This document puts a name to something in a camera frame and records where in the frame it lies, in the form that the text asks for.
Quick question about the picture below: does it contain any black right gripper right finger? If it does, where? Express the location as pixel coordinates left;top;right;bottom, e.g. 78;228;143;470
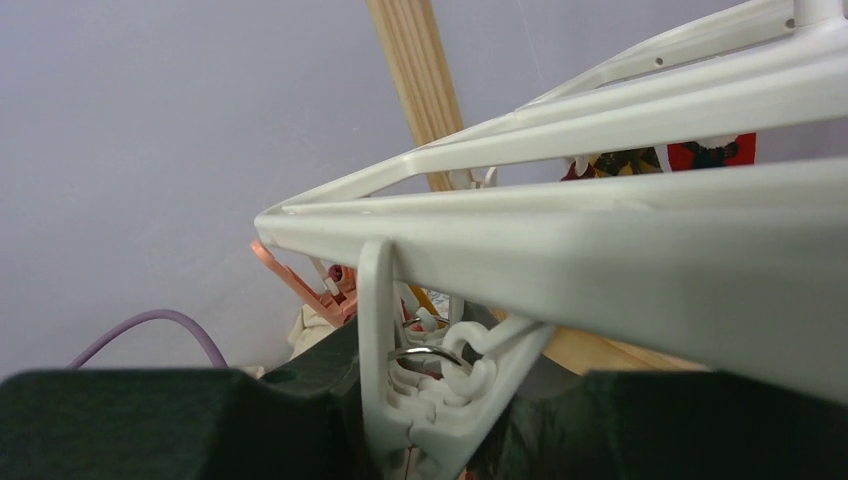
467;357;847;479

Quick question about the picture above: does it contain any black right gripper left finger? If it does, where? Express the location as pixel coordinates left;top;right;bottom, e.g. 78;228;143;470
1;322;371;479

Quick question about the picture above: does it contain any wooden hanger stand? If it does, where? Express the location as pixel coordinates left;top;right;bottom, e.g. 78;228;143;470
366;1;705;374

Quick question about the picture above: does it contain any white plastic clip hanger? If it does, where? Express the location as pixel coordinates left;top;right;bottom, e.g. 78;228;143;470
255;1;847;479

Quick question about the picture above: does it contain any beige crumpled cloth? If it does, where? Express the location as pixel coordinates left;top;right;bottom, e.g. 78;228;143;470
235;304;336;379

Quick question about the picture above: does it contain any red bow sock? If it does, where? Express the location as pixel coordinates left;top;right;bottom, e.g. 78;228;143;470
667;133;758;171

